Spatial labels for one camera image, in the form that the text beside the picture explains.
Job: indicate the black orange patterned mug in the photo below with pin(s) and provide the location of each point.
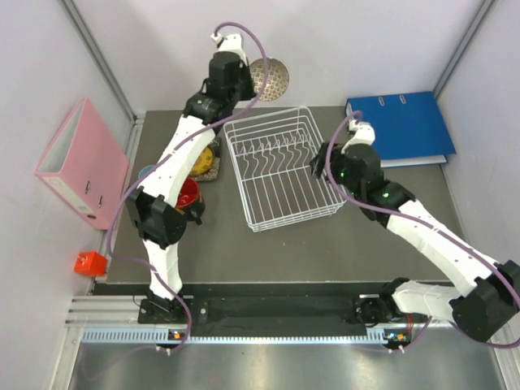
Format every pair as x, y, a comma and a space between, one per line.
190, 202

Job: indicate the blue ring binder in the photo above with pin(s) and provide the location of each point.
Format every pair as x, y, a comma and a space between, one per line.
409, 128

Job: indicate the grey slotted cable duct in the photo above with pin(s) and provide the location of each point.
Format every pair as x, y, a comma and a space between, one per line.
164, 336

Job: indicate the white wire dish rack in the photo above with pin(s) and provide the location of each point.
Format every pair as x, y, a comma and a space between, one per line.
271, 156

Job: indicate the yellow round plate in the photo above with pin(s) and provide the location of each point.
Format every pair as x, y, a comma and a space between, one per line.
204, 162

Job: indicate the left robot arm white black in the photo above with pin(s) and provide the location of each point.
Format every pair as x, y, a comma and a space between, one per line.
152, 204

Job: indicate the red box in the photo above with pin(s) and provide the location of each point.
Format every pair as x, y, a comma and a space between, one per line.
90, 264

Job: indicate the pink ring binder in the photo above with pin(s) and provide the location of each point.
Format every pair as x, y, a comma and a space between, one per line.
85, 166

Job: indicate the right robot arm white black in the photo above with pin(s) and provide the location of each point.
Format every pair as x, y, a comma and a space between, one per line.
483, 295

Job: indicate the aluminium frame rail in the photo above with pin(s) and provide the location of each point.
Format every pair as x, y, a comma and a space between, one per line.
103, 311

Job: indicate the beige patterned bowl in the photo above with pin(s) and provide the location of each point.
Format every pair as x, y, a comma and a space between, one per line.
277, 80

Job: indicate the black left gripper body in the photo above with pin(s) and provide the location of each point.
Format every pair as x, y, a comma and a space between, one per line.
244, 89

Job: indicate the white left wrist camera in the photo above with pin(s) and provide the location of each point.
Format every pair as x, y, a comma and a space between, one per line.
230, 43

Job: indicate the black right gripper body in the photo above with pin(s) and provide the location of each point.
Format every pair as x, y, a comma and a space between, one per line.
338, 164

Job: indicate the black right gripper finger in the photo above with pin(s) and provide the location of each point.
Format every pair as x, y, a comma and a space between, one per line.
318, 161
319, 173

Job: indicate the light blue plastic cup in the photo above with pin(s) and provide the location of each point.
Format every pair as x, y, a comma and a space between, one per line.
144, 171

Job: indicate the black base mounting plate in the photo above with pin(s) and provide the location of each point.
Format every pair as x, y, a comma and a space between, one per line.
259, 304

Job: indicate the black floral square plate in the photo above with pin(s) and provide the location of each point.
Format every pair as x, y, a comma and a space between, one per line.
212, 174

